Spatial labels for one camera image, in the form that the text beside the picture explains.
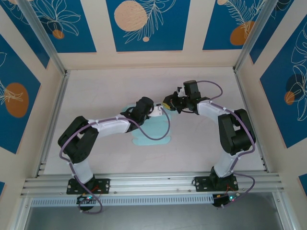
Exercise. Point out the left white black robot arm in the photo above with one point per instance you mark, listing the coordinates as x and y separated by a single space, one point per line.
108 125

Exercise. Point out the light blue paper box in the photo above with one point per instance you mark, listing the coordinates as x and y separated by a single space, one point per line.
153 129

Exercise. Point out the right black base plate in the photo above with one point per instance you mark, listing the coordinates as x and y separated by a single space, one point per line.
201 183

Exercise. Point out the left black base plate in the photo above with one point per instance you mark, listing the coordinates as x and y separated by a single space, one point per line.
104 185

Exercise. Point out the grey metal sheet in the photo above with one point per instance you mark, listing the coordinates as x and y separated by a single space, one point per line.
153 218

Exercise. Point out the right black controller board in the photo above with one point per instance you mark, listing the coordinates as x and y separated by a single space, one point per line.
223 200

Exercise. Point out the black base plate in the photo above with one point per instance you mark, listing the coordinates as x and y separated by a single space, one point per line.
104 185
201 183

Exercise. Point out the aluminium corner post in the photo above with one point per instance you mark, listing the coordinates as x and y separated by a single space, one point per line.
45 40
251 36

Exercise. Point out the blue floral wall panel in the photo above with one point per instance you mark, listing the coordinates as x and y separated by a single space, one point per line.
283 21
275 95
168 36
14 72
220 14
24 28
79 40

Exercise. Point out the left black controller board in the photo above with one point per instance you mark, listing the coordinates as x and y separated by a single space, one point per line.
87 198

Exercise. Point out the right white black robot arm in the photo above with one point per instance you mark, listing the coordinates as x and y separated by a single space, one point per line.
211 110

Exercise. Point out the aluminium cross rail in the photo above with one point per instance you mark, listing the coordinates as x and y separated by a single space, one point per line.
153 184

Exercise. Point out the aluminium side rail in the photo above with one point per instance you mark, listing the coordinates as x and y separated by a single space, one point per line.
250 124
54 124

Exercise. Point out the black controller board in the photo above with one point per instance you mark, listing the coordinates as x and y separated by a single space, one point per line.
223 200
87 198

